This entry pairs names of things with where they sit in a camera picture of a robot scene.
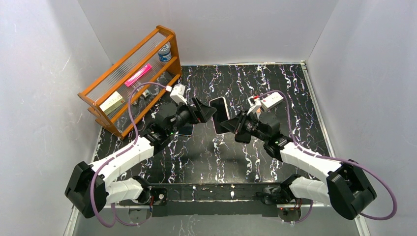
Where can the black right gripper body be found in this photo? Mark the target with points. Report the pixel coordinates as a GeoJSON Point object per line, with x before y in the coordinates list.
{"type": "Point", "coordinates": [243, 127]}

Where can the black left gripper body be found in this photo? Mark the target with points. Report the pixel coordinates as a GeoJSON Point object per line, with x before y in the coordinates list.
{"type": "Point", "coordinates": [196, 112]}

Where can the black phone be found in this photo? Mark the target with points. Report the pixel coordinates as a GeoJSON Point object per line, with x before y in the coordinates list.
{"type": "Point", "coordinates": [186, 130]}

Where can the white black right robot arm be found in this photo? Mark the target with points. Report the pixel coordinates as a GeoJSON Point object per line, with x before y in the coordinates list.
{"type": "Point", "coordinates": [344, 186]}

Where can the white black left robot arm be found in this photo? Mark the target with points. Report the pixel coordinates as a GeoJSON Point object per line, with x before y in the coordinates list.
{"type": "Point", "coordinates": [92, 186]}

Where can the white red box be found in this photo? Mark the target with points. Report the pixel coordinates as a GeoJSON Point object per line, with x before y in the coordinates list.
{"type": "Point", "coordinates": [271, 100]}

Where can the small item on lower shelf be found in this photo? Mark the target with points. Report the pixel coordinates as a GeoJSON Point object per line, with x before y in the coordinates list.
{"type": "Point", "coordinates": [146, 93]}

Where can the pink flat box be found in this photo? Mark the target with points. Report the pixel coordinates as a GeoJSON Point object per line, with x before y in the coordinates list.
{"type": "Point", "coordinates": [139, 74]}

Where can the white blue round jar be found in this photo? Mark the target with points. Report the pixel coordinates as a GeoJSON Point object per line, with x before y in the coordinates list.
{"type": "Point", "coordinates": [164, 53]}

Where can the orange wooden shelf rack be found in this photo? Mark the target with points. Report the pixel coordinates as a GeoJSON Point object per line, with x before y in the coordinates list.
{"type": "Point", "coordinates": [134, 84]}

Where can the cream green box on shelf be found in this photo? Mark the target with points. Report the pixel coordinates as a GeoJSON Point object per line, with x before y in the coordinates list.
{"type": "Point", "coordinates": [112, 103]}

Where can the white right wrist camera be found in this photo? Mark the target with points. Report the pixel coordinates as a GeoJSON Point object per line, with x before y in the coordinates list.
{"type": "Point", "coordinates": [255, 105]}

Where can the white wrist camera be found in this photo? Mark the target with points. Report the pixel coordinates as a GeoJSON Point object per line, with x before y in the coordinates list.
{"type": "Point", "coordinates": [255, 105]}
{"type": "Point", "coordinates": [177, 93]}

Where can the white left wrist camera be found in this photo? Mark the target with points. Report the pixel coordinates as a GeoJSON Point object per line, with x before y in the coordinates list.
{"type": "Point", "coordinates": [177, 93]}

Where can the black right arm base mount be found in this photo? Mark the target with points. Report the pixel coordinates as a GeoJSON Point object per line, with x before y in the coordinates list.
{"type": "Point", "coordinates": [271, 196]}

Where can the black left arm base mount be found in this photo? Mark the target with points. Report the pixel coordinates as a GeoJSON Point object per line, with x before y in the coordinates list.
{"type": "Point", "coordinates": [158, 196]}

